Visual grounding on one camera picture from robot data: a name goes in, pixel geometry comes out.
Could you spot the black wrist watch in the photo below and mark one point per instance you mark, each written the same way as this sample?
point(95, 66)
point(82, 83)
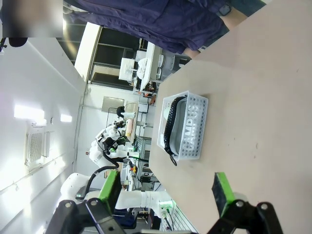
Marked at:
point(224, 9)

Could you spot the white perforated plastic basket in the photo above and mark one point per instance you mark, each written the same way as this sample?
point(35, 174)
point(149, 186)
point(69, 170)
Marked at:
point(195, 126)

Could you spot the person in purple jacket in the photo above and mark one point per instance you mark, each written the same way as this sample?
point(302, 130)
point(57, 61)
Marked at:
point(151, 22)

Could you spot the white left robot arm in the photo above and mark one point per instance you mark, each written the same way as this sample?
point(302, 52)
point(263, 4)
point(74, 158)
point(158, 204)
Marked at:
point(136, 198)

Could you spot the grey CAMPUS pencil case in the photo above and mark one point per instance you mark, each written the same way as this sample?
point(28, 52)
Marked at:
point(178, 126)

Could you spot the person's left hand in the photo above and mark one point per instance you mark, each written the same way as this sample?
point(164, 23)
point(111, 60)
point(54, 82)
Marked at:
point(235, 20)

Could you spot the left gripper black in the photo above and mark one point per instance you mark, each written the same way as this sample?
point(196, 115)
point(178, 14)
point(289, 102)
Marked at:
point(108, 143)

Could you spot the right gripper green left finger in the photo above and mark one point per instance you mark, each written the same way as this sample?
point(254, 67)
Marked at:
point(111, 187)

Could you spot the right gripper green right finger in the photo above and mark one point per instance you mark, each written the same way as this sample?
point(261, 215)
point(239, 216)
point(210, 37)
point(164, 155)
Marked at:
point(223, 192)

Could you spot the ceiling air conditioner unit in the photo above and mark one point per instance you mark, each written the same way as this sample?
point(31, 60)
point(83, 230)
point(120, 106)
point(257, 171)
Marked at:
point(36, 146)

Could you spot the person's right hand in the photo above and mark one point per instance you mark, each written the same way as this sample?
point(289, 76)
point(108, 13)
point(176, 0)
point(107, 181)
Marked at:
point(192, 53)

